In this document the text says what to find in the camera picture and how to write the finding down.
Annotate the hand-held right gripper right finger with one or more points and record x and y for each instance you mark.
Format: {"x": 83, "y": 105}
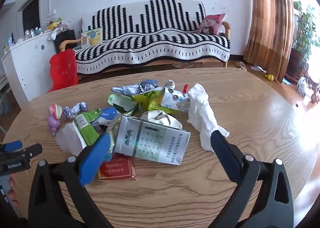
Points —
{"x": 225, "y": 152}

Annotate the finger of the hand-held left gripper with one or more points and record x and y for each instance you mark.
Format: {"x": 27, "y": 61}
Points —
{"x": 32, "y": 150}
{"x": 12, "y": 145}

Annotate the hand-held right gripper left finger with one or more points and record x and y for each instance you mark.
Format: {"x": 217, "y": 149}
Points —
{"x": 95, "y": 160}

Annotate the red cigarette pack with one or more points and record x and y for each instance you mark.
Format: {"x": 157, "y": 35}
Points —
{"x": 117, "y": 170}

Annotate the green white milk carton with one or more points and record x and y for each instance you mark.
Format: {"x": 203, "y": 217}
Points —
{"x": 83, "y": 125}

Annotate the white tissue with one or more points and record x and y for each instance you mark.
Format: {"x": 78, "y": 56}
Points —
{"x": 200, "y": 107}

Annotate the silver carton box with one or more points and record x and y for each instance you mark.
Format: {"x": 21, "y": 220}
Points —
{"x": 150, "y": 142}

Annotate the white paper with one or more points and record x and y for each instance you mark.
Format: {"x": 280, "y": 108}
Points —
{"x": 160, "y": 119}

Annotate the person's left hand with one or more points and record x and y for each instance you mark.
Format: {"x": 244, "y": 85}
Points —
{"x": 13, "y": 194}

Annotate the pink toy figure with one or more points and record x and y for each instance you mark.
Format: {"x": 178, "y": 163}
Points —
{"x": 54, "y": 120}

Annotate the blue white pouch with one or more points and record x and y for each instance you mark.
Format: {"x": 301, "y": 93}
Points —
{"x": 107, "y": 115}

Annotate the small blue white crumpled wrapper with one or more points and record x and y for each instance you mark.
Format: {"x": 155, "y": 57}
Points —
{"x": 75, "y": 110}

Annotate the white patterned snack bag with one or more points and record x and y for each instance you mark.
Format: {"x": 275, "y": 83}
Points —
{"x": 175, "y": 99}

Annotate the yellow green snack bag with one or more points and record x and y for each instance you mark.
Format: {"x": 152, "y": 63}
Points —
{"x": 147, "y": 100}

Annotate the white cabinet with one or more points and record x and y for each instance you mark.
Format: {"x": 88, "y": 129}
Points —
{"x": 32, "y": 67}

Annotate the large blue white crumpled wrapper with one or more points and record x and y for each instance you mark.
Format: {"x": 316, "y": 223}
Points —
{"x": 135, "y": 89}

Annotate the red plastic chair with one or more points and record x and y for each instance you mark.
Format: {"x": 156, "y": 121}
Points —
{"x": 63, "y": 70}

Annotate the small yellow toy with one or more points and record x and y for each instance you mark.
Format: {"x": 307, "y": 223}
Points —
{"x": 269, "y": 77}

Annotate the beige slipper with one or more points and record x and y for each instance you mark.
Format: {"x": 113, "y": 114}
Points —
{"x": 242, "y": 66}

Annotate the white paper scrap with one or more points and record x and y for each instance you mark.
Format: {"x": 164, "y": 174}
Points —
{"x": 257, "y": 68}

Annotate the white plastic bag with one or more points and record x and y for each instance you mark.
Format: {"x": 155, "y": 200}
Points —
{"x": 301, "y": 86}

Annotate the white crumpled bag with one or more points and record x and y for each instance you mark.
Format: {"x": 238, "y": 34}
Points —
{"x": 55, "y": 34}

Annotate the black box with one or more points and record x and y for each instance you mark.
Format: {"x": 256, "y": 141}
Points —
{"x": 66, "y": 36}

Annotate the colourful picture box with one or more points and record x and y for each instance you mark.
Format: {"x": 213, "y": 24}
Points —
{"x": 91, "y": 39}

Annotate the wooden sofa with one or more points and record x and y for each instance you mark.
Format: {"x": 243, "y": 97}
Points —
{"x": 226, "y": 27}

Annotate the yellow green toy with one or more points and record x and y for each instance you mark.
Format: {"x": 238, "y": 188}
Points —
{"x": 53, "y": 24}

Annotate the pink cartoon cushion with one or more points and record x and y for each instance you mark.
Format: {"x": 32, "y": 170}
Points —
{"x": 212, "y": 24}

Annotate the black white striped blanket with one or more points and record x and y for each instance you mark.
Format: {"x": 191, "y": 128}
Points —
{"x": 155, "y": 40}

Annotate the brown curtain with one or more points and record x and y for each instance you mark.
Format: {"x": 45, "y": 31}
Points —
{"x": 270, "y": 17}

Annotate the potted plant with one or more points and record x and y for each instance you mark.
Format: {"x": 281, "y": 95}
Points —
{"x": 303, "y": 32}

